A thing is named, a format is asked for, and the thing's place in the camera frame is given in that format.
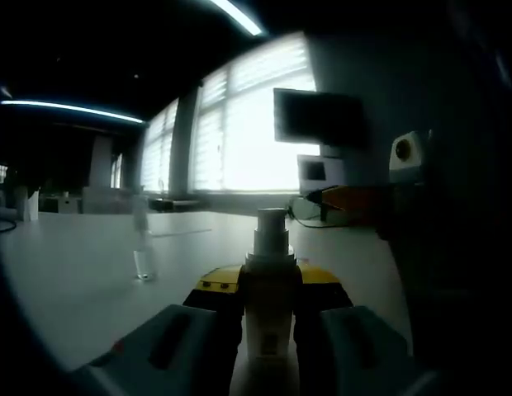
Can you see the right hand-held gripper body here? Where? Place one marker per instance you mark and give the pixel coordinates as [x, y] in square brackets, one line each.
[411, 161]

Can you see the white pump bottle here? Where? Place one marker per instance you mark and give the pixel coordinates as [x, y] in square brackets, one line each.
[268, 313]

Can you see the long curved ceiling light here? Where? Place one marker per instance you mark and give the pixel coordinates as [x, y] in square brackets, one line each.
[239, 18]

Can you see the small lit monitor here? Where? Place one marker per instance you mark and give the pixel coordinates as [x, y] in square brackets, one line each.
[318, 171]

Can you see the clear pump bottle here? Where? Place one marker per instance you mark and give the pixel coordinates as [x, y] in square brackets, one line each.
[143, 264]

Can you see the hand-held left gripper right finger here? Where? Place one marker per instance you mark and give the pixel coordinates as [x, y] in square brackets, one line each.
[342, 350]

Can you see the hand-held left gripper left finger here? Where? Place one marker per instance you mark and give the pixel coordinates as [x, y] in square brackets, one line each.
[198, 338]

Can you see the straight ceiling light strip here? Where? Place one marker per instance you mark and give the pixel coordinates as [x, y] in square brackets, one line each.
[74, 108]

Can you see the dark wall monitor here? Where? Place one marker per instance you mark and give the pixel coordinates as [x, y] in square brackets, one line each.
[318, 115]

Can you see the low bench by window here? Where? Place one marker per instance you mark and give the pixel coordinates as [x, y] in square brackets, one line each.
[173, 204]

